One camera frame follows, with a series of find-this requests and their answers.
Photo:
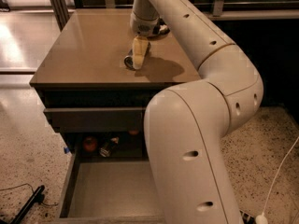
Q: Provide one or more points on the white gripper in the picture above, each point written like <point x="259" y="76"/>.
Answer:
<point x="144" y="27"/>

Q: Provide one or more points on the silver blue redbull can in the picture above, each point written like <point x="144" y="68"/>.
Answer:
<point x="128" y="60"/>

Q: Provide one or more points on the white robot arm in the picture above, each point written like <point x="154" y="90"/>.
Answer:
<point x="183" y="124"/>

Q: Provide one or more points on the grey drawer cabinet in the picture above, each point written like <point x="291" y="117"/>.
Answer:
<point x="85" y="66"/>

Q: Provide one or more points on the grey upper drawer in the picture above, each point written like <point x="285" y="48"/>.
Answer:
<point x="95" y="119"/>

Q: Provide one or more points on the dark can in drawer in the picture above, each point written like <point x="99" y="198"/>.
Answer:
<point x="108" y="147"/>

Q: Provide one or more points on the grey open lower drawer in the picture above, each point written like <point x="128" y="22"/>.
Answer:
<point x="118" y="189"/>

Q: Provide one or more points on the small orange fruit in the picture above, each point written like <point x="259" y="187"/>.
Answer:
<point x="133" y="133"/>

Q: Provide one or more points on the red apple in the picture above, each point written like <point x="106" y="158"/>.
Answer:
<point x="90" y="144"/>

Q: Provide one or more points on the blue tape piece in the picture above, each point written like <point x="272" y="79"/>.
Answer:
<point x="66" y="150"/>

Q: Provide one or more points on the black bar tool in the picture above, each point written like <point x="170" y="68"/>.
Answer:
<point x="36" y="197"/>

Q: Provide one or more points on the black power strip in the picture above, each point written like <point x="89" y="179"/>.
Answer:
<point x="247" y="218"/>

